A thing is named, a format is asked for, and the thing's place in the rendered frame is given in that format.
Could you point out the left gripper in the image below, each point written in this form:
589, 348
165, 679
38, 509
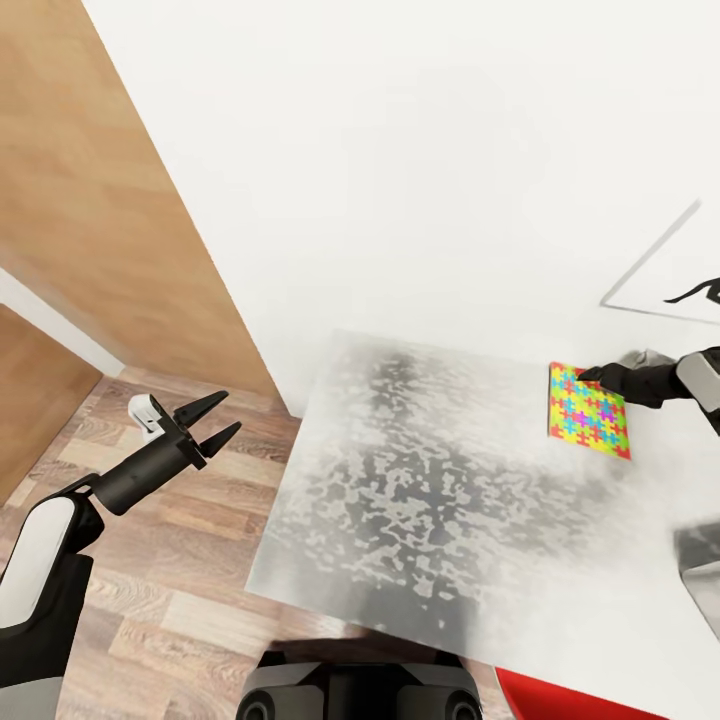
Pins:
160, 460

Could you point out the sliding door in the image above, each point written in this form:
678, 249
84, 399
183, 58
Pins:
90, 220
42, 383

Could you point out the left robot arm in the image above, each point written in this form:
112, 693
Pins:
43, 586

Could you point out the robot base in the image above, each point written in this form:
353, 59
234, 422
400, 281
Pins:
359, 691

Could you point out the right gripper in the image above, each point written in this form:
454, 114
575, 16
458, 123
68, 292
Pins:
627, 383

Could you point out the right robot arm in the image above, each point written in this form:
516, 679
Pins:
656, 377

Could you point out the jigsaw puzzle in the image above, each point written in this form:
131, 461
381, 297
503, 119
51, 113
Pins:
581, 413

